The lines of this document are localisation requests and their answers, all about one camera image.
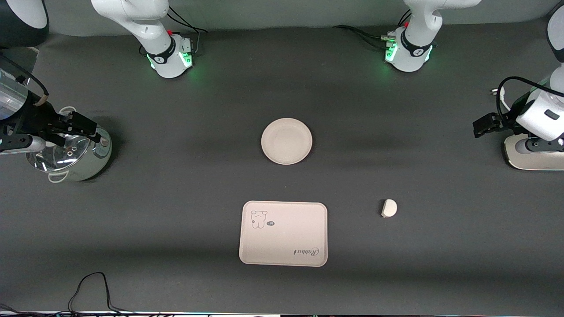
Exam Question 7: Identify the black left base cables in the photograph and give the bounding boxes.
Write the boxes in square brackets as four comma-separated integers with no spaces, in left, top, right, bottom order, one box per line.
[332,8,413,50]

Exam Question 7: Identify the thin black looped cable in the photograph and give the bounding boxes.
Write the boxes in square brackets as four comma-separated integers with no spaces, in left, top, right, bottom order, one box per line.
[68,272,133,314]

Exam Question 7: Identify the cream toaster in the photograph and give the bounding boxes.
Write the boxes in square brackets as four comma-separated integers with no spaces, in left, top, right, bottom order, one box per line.
[504,133,564,171]

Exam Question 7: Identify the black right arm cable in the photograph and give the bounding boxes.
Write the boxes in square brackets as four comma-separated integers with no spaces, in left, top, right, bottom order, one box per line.
[0,53,50,107]

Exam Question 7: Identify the black right base cables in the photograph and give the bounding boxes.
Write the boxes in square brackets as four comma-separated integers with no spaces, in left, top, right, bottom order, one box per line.
[167,6,208,57]

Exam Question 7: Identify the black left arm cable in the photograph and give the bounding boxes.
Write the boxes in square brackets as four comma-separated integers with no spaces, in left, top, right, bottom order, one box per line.
[496,76,564,120]

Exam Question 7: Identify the beige tray with bear print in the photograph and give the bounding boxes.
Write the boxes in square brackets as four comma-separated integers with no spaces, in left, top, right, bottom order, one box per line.
[239,201,328,267]

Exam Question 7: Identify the glass pot lid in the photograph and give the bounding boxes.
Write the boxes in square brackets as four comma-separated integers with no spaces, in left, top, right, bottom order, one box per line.
[26,128,96,172]

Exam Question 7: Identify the silver cooking pot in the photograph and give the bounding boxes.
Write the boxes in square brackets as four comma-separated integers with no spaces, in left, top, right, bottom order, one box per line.
[46,106,113,183]

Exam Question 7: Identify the black base cables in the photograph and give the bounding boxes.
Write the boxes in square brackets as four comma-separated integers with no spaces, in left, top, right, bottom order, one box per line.
[332,8,413,50]
[167,6,208,57]

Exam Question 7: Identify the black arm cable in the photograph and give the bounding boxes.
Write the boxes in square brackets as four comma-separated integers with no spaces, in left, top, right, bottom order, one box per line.
[0,53,50,107]
[496,76,564,120]

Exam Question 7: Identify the round beige plate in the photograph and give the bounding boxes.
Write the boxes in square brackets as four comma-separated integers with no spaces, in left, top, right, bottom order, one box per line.
[261,118,313,165]

